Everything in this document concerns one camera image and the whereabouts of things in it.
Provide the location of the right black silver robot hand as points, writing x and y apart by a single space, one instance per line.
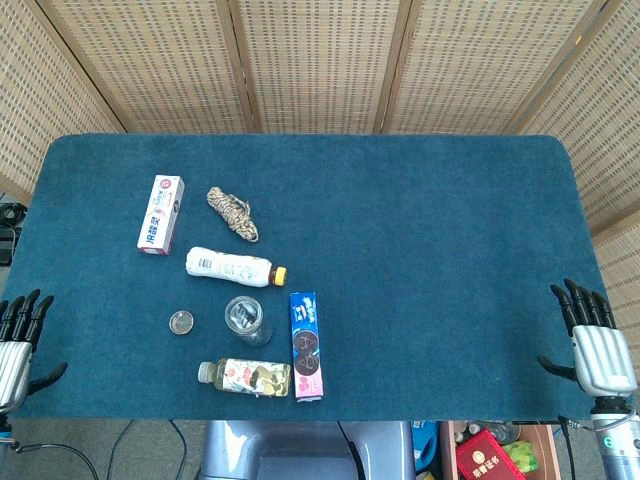
602 355

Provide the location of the black device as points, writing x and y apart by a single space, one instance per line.
7 235

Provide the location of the white pink toothpaste box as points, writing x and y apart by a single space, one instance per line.
160 215

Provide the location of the cardboard box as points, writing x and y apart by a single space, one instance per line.
446 450

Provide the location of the green packet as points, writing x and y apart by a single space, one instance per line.
522 455

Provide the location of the tea bottle with floral label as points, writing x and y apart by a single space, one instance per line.
250 377

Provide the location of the white bottle with yellow cap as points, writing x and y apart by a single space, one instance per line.
225 267

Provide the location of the woven bamboo folding screen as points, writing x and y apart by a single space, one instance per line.
320 65

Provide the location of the red booklet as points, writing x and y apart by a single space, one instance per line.
482 457

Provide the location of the blue pink cookie box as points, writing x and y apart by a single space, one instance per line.
306 345

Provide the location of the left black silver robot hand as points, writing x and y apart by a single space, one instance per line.
14 360

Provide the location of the grey blue robot torso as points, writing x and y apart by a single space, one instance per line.
300 450

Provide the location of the clear glass jar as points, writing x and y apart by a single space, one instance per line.
245 317

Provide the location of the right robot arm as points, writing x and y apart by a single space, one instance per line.
617 445

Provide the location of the blue packet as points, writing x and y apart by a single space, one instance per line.
425 442

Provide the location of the blue carpet table cover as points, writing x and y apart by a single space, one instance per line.
400 250

